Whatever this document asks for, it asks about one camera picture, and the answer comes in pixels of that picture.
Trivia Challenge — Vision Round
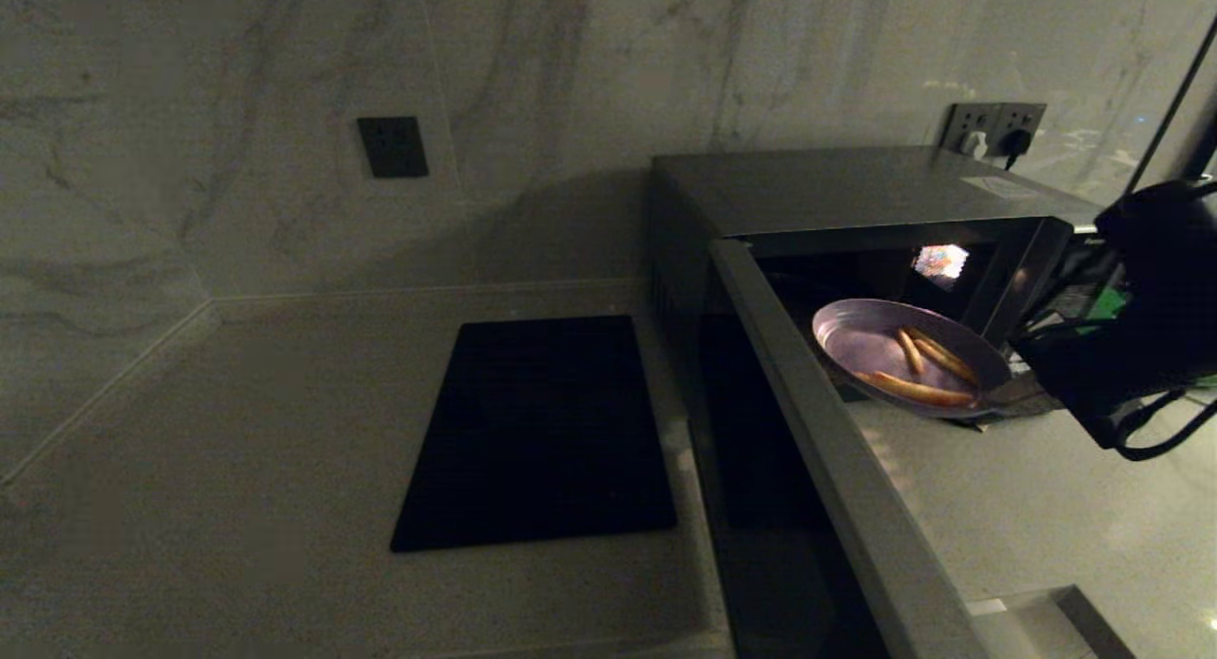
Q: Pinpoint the black single wall socket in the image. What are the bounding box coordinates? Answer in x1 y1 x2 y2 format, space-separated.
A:
357 117 430 179

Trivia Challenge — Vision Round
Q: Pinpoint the black glass induction cooktop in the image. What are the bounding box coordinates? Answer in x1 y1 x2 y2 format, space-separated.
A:
390 314 679 553

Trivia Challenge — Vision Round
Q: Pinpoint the black metal frame post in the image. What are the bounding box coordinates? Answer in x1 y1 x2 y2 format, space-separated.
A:
1122 17 1217 189

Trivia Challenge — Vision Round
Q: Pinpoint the silver microwave oven body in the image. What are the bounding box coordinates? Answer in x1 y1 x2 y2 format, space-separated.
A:
647 145 1104 428

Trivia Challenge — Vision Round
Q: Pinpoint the purple round plate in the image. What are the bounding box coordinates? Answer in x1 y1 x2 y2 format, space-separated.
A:
812 299 1013 419

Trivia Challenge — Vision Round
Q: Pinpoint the grey double wall socket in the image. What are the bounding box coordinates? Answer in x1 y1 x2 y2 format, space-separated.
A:
941 101 1049 161

